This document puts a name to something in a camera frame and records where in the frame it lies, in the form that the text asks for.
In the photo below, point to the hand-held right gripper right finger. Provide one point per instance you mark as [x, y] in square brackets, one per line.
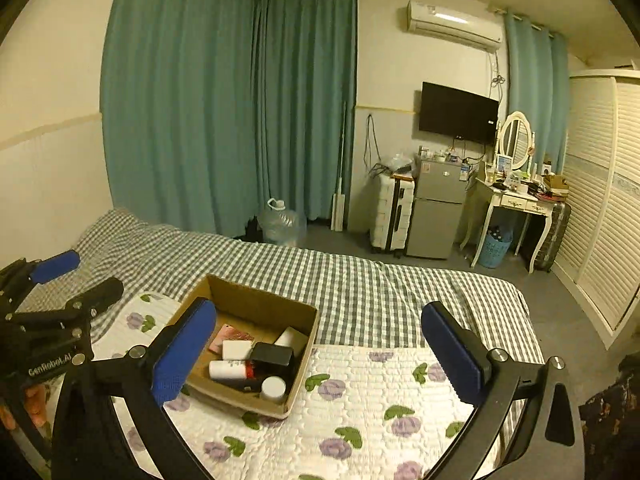
[450, 355]

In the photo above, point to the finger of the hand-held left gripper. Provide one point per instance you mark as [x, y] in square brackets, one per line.
[102, 292]
[55, 265]

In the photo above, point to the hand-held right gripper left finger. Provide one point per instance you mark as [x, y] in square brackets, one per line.
[182, 355]

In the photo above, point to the red patterned small box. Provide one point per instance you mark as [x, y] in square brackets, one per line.
[222, 337]

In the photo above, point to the white bottle with red cap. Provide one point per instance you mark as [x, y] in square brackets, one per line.
[225, 370]

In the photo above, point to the small white square box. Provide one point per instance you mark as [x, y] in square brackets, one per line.
[236, 350]

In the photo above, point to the black spray can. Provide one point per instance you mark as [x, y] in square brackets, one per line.
[247, 386]

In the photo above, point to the black rectangular case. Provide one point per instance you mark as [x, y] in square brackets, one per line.
[272, 354]

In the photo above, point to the cardboard box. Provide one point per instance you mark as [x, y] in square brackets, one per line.
[260, 305]

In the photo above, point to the white round jar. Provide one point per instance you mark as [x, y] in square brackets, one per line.
[273, 388]

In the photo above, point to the person's left hand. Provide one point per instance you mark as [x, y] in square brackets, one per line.
[37, 405]

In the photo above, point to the grey checked bed sheet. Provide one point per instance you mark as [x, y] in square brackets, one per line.
[375, 295]

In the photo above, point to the white floral quilt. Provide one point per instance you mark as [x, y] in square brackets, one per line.
[350, 410]

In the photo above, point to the blue laundry basket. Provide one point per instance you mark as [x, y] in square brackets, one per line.
[495, 250]

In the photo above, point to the grey two-door fridge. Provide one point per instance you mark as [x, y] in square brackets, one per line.
[437, 205]

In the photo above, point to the white suitcase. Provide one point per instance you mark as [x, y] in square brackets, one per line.
[390, 215]

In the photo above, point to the dark suitcase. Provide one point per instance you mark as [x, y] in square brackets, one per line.
[550, 235]

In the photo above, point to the clear water jug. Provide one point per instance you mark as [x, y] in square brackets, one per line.
[282, 225]

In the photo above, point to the white dressing table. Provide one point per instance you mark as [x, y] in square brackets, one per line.
[505, 200]

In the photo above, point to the dark patterned clothing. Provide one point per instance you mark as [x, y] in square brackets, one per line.
[612, 410]

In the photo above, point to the white flat mop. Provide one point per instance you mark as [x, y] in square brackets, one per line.
[339, 210]

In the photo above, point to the wide green curtain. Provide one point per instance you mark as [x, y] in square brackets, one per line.
[175, 110]

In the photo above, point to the clear plastic bag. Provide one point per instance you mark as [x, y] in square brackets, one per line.
[400, 161]

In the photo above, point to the small brown box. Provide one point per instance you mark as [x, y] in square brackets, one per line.
[556, 184]

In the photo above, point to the white louvred wardrobe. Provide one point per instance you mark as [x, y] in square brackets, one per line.
[600, 200]

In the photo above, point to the white oval mirror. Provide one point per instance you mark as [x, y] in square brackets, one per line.
[516, 140]

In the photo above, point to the green corner curtain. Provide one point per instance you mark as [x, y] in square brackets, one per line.
[305, 110]

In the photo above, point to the narrow green curtain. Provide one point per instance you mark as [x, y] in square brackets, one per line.
[537, 85]

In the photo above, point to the white air conditioner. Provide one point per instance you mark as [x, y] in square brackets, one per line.
[452, 22]

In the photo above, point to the small picture frame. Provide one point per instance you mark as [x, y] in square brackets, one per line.
[504, 163]

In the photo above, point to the black wall television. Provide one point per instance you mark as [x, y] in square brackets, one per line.
[457, 112]

